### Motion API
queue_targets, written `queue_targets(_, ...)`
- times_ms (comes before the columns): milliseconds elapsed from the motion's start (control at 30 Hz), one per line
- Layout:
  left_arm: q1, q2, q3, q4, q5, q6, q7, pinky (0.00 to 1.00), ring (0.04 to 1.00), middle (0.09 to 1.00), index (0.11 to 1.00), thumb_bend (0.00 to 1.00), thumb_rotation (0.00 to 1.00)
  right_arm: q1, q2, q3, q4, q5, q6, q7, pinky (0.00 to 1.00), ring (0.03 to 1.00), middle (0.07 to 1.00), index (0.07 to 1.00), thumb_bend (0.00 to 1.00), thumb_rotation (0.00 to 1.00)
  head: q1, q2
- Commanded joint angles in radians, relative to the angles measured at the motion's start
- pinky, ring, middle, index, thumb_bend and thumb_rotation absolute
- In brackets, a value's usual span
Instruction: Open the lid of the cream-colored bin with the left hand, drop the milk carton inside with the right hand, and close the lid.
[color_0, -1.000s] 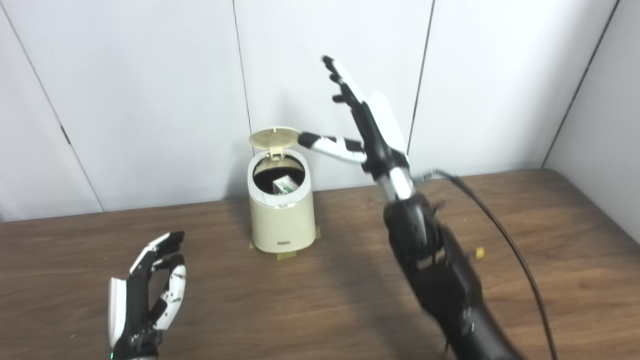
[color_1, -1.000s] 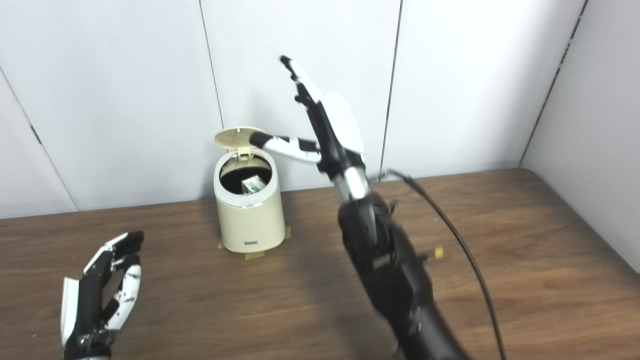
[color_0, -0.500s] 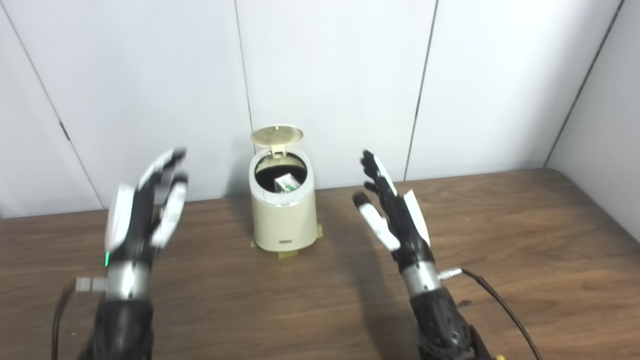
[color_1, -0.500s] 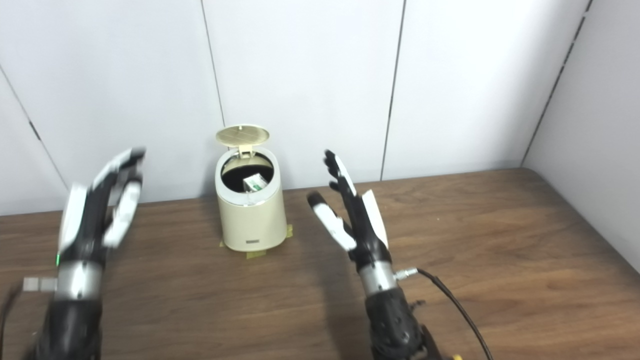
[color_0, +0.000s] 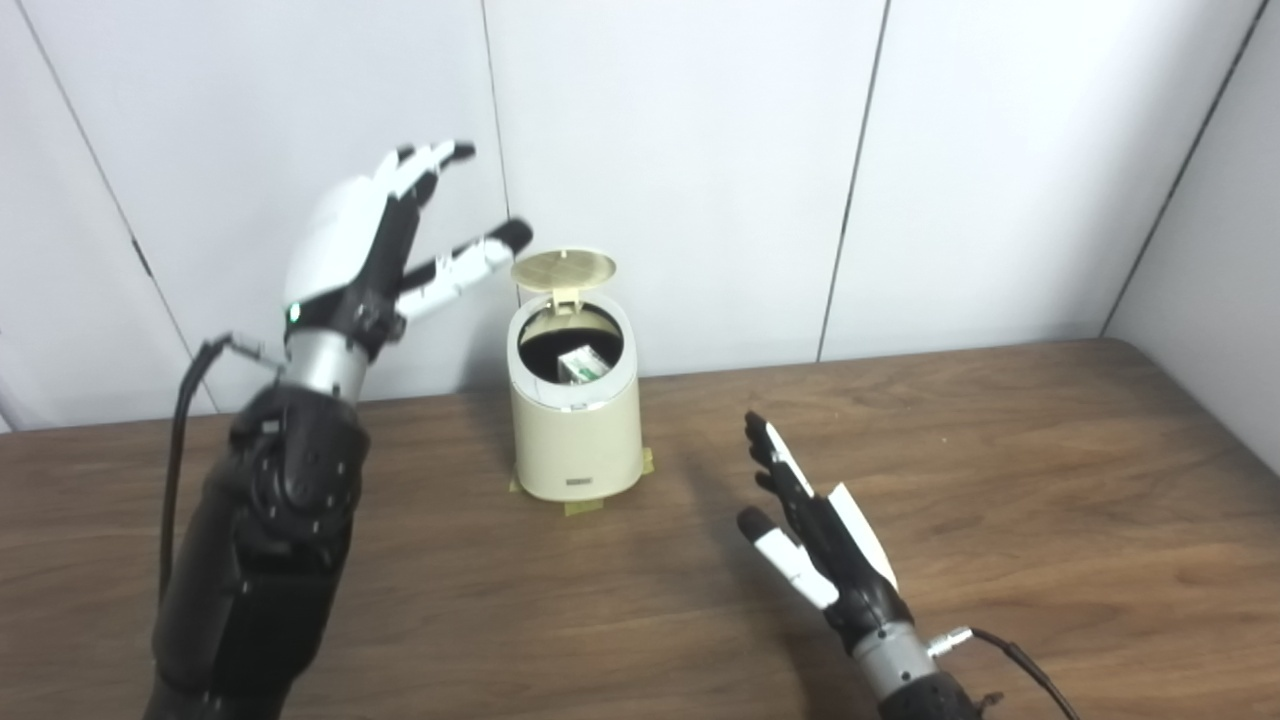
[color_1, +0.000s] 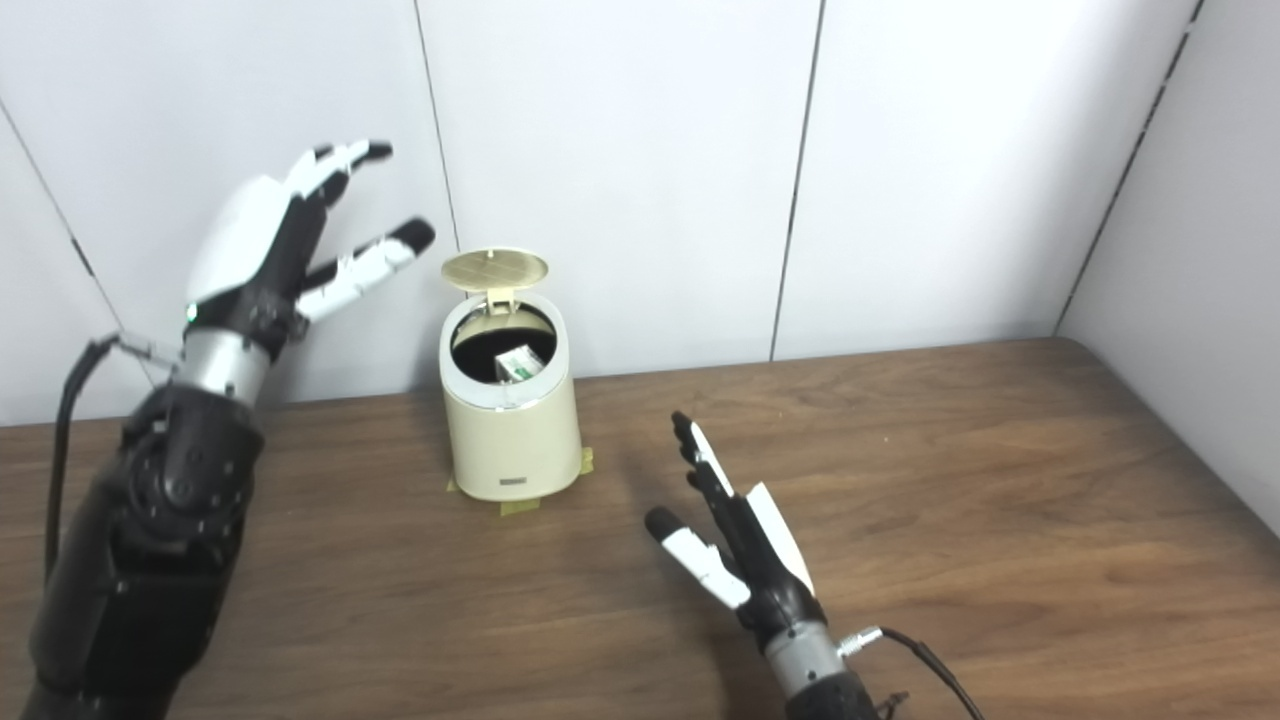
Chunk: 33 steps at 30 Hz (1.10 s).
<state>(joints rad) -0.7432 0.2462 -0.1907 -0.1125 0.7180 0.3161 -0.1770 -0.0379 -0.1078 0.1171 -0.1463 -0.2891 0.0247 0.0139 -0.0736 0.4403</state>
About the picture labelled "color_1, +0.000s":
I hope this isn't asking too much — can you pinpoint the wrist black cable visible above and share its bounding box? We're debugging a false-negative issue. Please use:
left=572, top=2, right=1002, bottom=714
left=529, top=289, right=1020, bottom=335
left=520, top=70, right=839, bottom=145
left=838, top=626, right=986, bottom=720
left=43, top=333, right=181, bottom=586

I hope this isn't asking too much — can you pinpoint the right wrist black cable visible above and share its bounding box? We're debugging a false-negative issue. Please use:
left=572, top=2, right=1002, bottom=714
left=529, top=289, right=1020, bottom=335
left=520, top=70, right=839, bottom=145
left=838, top=626, right=986, bottom=720

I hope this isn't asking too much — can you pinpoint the round cream bin lid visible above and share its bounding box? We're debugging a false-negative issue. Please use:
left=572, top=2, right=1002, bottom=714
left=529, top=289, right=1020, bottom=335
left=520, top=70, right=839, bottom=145
left=441, top=247, right=550, bottom=316

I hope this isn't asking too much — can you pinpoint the green white milk carton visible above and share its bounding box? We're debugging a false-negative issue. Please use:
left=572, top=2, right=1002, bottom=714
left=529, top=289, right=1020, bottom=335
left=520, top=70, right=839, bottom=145
left=493, top=345, right=546, bottom=385

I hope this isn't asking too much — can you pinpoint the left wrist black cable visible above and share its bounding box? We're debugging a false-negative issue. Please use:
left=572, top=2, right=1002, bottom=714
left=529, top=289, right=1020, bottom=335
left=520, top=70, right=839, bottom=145
left=43, top=333, right=181, bottom=586

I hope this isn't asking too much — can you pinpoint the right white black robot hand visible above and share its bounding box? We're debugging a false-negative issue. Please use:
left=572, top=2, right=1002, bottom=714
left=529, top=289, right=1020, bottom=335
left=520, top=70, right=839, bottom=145
left=644, top=410, right=829, bottom=651

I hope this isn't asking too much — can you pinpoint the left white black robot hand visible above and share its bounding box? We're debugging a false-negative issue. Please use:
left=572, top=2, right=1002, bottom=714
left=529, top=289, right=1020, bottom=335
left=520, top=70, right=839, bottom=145
left=183, top=139, right=437, bottom=346

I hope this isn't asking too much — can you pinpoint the cream-colored bin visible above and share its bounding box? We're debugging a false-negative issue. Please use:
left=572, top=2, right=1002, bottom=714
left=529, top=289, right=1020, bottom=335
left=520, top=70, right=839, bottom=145
left=438, top=291, right=584, bottom=503

